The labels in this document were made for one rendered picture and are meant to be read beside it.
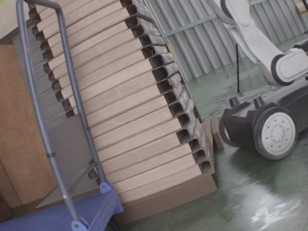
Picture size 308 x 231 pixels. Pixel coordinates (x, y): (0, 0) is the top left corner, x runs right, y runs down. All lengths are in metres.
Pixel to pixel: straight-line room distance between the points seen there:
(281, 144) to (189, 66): 9.01
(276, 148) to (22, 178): 2.20
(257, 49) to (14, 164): 2.16
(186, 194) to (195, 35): 9.05
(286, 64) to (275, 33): 8.93
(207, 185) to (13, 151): 1.97
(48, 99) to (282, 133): 1.20
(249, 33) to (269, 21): 8.95
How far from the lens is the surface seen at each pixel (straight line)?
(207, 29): 10.56
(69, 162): 1.23
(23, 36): 1.10
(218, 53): 10.55
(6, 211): 3.09
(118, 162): 1.63
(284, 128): 1.64
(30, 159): 3.23
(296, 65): 1.86
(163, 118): 1.58
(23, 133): 3.21
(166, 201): 1.67
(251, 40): 1.82
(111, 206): 1.42
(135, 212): 1.71
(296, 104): 1.71
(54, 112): 2.23
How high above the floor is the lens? 0.48
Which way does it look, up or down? 4 degrees down
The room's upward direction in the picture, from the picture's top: 24 degrees counter-clockwise
